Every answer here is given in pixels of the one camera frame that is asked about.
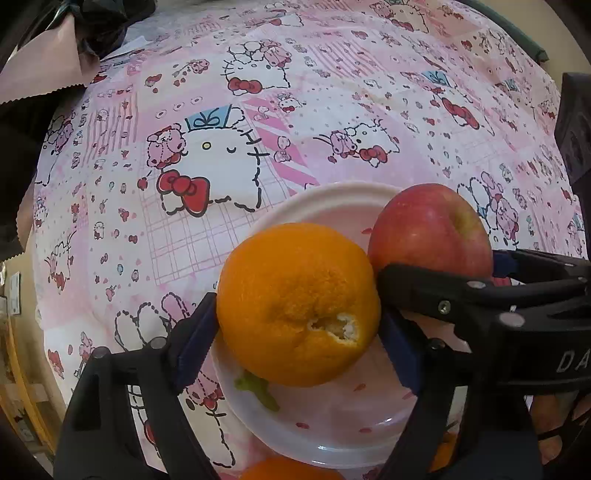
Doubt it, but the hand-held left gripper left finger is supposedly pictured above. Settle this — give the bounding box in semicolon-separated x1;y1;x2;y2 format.
58;292;222;480

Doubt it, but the large bumpy orange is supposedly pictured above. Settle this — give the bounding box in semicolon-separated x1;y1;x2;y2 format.
216;223;382;387

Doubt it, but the green stem piece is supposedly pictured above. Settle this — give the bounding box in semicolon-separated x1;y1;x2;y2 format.
234;373;281;412

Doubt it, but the black plastic bag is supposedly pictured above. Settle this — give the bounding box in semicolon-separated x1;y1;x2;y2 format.
0;0;158;61

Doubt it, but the black cloth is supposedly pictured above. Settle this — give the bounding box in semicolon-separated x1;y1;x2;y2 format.
0;98;62;259

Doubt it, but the wooden shelf rack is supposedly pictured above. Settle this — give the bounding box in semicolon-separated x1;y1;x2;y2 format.
0;314;61;457

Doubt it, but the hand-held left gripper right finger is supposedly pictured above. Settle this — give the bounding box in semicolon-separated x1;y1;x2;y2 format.
379;308;543;480

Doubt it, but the white wall switch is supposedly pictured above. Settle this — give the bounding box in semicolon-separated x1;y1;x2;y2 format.
8;272;22;315

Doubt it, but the pink cloth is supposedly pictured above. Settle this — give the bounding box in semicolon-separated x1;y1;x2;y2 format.
0;9;101;106

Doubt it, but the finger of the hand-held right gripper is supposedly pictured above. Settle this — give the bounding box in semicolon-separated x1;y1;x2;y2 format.
492;249;591;283
378;262;591;343

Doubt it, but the light blue sheet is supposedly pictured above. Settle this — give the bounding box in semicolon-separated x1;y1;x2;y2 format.
99;21;158;63

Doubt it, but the pink printed blanket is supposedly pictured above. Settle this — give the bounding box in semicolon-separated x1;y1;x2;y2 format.
28;0;589;480

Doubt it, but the red apple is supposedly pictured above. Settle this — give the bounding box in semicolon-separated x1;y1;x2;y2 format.
368;184;494;280

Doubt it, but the smooth orange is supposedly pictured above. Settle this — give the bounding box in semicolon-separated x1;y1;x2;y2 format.
428;431;459;472
238;456;345;480

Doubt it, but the person's right hand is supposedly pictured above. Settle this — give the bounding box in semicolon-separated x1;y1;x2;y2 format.
529;392;580;464

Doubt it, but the dark green bar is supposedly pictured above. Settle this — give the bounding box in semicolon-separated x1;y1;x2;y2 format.
462;0;550;63

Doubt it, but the white plate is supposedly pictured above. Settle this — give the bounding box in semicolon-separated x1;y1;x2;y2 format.
210;181;472;469

